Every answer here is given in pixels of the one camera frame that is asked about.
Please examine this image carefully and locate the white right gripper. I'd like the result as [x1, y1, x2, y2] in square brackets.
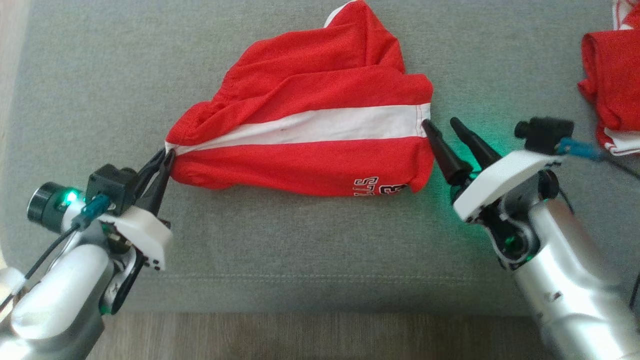
[421, 116, 564, 224]

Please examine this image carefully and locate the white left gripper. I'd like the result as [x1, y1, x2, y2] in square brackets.
[99, 148, 176, 272]

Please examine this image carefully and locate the red and white jersey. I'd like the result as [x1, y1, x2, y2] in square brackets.
[164, 0, 435, 197]

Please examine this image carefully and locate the crumpled red garment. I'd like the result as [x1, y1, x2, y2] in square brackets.
[577, 0, 640, 157]

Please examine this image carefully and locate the grey fabric sofa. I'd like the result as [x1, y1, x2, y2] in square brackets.
[0, 0, 640, 317]

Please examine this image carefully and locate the left cable with blue plug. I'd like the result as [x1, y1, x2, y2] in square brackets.
[0, 194, 111, 312]

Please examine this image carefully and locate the cable with blue plug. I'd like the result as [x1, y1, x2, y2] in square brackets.
[0, 194, 111, 312]
[556, 137, 640, 180]

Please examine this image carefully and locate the right cable with blue plug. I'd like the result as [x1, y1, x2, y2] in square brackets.
[556, 137, 640, 180]

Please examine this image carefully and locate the white left cable label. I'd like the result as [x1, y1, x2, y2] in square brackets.
[0, 267, 26, 302]

